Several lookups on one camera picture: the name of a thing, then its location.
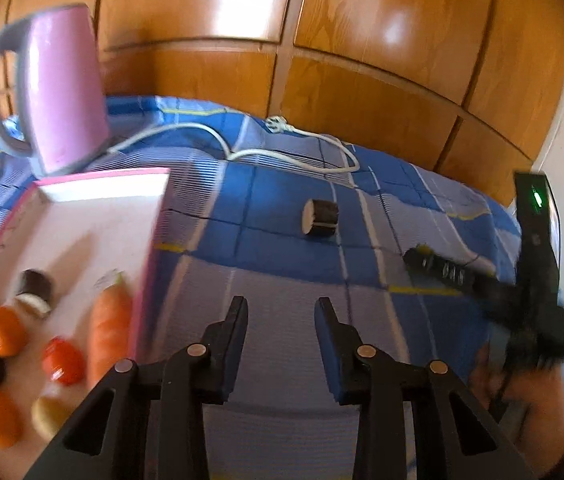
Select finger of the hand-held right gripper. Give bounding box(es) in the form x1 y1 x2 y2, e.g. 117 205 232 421
403 244 493 301

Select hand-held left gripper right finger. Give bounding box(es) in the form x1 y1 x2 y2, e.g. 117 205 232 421
314 297 535 480

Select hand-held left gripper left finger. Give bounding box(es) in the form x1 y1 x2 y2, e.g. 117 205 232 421
24 296 249 480

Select orange carrot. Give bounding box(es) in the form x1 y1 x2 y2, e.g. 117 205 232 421
87 272 134 386

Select red tomato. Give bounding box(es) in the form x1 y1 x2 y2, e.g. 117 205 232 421
42 337 85 386

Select yellow potato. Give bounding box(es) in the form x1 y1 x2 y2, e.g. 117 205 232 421
31 396 70 441

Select white tray with pink rim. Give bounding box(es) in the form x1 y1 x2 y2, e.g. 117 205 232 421
0 167 172 461

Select person's right hand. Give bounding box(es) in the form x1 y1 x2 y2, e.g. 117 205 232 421
477 345 564 461

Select wooden wardrobe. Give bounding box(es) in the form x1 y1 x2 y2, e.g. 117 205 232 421
0 0 564 206

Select pink electric kettle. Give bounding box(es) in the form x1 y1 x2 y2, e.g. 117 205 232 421
0 4 111 179

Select white power cable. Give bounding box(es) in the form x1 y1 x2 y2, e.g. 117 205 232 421
107 115 361 176

